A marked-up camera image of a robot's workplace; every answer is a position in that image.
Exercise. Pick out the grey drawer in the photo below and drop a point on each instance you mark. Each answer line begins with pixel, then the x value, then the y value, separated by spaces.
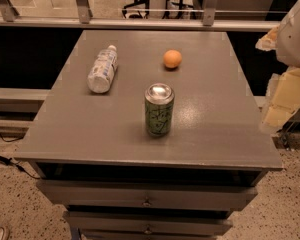
pixel 137 195
pixel 147 224

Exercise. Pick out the clear plastic water bottle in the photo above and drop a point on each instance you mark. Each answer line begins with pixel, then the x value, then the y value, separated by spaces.
pixel 101 75

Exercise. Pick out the orange fruit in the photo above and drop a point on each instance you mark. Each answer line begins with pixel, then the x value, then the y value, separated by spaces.
pixel 172 59

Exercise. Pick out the grey drawer cabinet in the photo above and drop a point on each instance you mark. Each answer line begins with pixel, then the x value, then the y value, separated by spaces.
pixel 150 135

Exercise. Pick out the metal window railing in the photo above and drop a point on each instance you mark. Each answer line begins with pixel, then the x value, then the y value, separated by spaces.
pixel 212 15

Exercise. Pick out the lower grey drawer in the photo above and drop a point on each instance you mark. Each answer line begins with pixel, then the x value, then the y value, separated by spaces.
pixel 147 224

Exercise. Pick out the green soda can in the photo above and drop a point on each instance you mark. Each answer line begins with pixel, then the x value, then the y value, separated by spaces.
pixel 159 104

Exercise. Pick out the upper grey drawer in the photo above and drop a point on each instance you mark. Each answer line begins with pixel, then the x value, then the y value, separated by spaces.
pixel 137 195

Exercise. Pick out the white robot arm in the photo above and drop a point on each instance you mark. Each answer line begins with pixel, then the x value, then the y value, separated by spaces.
pixel 283 91

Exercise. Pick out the black office chair base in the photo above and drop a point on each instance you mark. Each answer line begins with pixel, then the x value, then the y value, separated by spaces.
pixel 136 9

